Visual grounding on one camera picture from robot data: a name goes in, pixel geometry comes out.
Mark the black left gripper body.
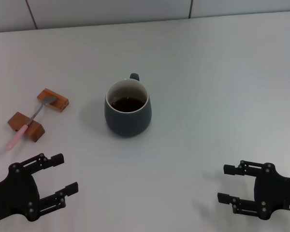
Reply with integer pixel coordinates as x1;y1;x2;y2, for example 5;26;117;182
0;162;41;222

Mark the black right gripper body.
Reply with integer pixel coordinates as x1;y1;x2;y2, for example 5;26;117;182
253;163;290;220

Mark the pink handled metal spoon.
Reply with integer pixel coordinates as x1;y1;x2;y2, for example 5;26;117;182
6;96;57;151

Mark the grey ceramic cup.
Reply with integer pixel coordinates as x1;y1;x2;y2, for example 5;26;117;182
104;72;152;138

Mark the dark brown wooden rest block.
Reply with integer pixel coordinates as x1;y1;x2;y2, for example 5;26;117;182
7;111;45;143

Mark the flat orange wooden rest block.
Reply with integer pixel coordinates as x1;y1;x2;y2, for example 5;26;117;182
37;88;70;113

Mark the dark coffee liquid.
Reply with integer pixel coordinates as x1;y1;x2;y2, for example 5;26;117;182
110;97;145;113

